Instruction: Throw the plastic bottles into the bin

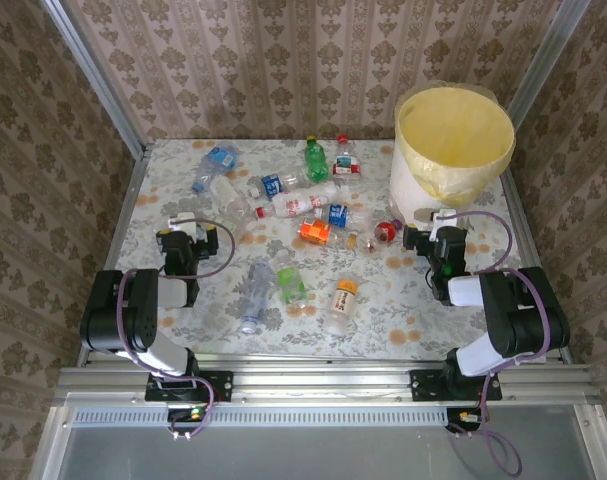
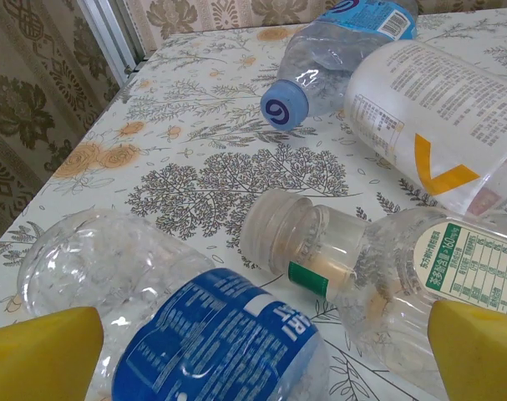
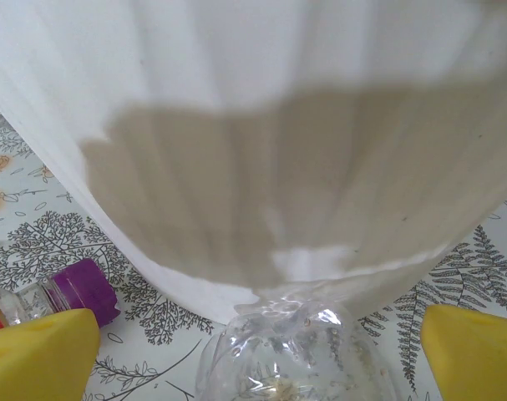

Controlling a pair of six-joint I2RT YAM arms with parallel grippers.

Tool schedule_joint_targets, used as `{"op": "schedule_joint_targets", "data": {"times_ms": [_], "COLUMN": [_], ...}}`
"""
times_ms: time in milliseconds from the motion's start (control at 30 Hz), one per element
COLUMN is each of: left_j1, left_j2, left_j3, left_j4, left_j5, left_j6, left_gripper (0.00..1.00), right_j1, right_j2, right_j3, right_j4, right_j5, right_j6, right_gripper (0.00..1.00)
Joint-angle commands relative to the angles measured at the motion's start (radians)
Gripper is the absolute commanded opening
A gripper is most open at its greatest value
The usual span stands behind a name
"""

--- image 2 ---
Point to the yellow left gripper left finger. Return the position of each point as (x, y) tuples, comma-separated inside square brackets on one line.
[(36, 359)]

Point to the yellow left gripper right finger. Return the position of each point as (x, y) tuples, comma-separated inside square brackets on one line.
[(483, 355)]

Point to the green label clear bottle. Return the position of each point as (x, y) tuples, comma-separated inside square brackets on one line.
[(382, 259)]

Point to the wide dark blue label bottle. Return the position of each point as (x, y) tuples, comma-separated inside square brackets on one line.
[(219, 334)]

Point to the white label yellow tick bottle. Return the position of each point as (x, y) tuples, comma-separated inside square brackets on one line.
[(424, 104)]

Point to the light blue label bottle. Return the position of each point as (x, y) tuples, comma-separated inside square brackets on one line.
[(320, 54)]

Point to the aluminium frame post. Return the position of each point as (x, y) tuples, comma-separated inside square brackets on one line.
[(111, 33)]

